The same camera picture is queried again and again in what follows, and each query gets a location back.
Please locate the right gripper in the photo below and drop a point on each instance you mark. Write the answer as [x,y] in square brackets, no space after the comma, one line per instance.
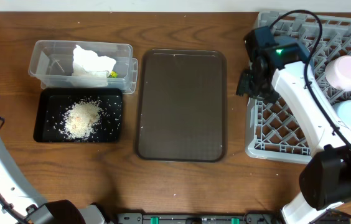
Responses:
[247,83]

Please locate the pink white bowl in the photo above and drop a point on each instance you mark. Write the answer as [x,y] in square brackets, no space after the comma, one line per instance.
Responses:
[338,73]

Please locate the yellow green snack wrapper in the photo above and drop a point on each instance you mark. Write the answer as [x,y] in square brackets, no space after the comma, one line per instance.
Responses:
[113,74]

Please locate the white napkin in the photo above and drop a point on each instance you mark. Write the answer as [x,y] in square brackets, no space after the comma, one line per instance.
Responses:
[89,69]

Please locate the rice leftovers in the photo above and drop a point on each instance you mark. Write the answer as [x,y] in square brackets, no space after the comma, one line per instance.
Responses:
[83,119]

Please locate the dark blue plate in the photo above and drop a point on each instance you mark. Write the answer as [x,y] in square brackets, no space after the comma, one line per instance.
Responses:
[287,42]

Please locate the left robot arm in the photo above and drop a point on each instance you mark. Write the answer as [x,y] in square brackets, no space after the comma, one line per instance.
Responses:
[20,202]

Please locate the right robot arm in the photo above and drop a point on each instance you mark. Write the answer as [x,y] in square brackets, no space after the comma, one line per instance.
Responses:
[284,71]

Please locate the grey plastic dishwasher rack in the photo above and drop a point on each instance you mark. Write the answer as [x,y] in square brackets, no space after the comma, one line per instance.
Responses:
[272,131]

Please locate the dark brown serving tray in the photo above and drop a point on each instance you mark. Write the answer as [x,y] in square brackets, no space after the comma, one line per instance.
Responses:
[182,112]

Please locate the black plastic tray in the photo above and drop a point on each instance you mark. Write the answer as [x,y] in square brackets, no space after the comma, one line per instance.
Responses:
[73,92]

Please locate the clear plastic bin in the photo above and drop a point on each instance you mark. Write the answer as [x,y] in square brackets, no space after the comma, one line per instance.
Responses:
[51,63]

